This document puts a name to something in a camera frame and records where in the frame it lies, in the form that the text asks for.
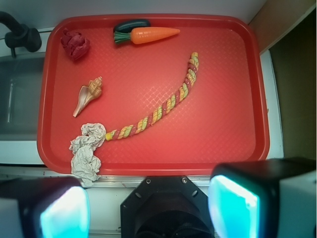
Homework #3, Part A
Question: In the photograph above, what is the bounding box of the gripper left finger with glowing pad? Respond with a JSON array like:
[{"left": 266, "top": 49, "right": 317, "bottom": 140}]
[{"left": 0, "top": 177, "right": 90, "bottom": 238}]

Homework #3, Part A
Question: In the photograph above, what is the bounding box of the red plastic tray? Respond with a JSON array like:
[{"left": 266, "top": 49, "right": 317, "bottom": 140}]
[{"left": 37, "top": 14, "right": 269, "bottom": 176}]

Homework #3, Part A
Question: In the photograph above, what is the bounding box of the orange toy carrot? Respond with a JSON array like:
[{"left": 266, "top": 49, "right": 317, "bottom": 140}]
[{"left": 113, "top": 27, "right": 180, "bottom": 45}]

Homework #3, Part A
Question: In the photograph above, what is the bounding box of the steel sink basin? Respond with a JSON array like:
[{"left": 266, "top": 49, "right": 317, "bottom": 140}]
[{"left": 0, "top": 53, "right": 45, "bottom": 141}]

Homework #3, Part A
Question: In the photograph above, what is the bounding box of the tan conch seashell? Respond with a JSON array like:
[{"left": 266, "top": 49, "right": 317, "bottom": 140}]
[{"left": 73, "top": 76, "right": 103, "bottom": 118}]

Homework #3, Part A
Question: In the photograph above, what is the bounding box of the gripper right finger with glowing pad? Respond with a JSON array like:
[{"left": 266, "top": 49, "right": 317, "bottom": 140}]
[{"left": 208, "top": 158, "right": 317, "bottom": 238}]

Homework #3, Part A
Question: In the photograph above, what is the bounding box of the crumpled white paper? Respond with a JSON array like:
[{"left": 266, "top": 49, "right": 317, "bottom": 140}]
[{"left": 69, "top": 123, "right": 106, "bottom": 186}]

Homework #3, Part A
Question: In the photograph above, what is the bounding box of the black faucet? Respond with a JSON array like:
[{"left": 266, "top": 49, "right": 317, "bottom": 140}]
[{"left": 0, "top": 11, "right": 42, "bottom": 58}]

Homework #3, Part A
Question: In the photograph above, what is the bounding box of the twisted multicolour rope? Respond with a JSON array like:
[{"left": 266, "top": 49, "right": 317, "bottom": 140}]
[{"left": 105, "top": 52, "right": 200, "bottom": 141}]

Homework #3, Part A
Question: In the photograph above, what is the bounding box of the crumpled red paper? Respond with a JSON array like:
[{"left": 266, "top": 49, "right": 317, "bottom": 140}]
[{"left": 60, "top": 28, "right": 90, "bottom": 61}]

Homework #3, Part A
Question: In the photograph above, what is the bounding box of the dark green toy cucumber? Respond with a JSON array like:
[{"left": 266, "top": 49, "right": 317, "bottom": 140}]
[{"left": 113, "top": 19, "right": 151, "bottom": 33}]

